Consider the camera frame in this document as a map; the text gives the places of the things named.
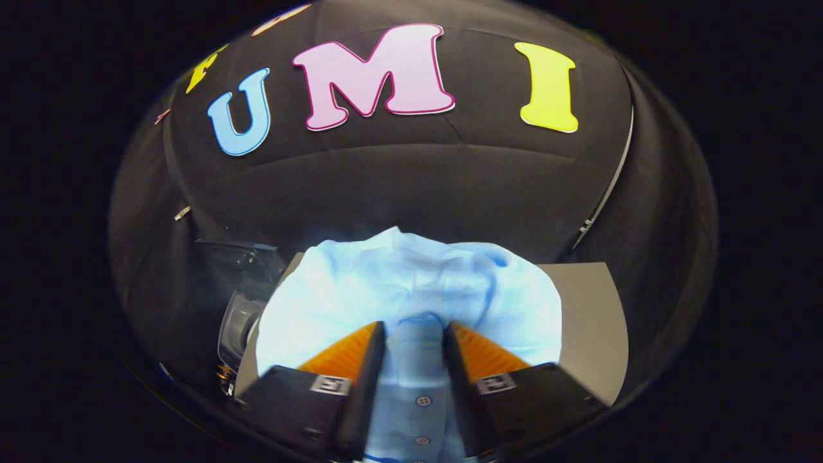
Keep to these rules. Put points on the black backdrop cloth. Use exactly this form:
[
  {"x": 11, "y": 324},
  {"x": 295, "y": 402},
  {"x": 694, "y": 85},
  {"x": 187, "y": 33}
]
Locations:
[{"x": 411, "y": 180}]

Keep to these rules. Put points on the thin white pole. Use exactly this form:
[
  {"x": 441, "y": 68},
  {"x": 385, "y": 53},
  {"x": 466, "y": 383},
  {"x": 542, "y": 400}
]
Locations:
[{"x": 611, "y": 183}]

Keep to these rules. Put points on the light blue shirt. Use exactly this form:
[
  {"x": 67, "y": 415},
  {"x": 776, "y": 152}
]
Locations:
[{"x": 398, "y": 289}]

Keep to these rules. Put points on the grey table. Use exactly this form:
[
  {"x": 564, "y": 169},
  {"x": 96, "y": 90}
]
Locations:
[{"x": 591, "y": 321}]

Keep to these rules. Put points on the silver clip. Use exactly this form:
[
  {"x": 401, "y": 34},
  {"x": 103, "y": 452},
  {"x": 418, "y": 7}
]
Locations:
[{"x": 182, "y": 213}]

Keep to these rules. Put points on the copper clip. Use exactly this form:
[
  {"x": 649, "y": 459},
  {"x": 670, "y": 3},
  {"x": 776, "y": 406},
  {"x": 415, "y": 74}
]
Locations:
[{"x": 162, "y": 116}]

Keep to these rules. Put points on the grey washing machine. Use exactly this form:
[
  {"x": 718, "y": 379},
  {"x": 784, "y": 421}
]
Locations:
[{"x": 241, "y": 321}]

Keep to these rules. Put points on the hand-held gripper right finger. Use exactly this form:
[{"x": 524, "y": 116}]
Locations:
[{"x": 460, "y": 386}]

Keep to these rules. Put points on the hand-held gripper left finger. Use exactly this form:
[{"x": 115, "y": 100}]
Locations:
[{"x": 370, "y": 386}]

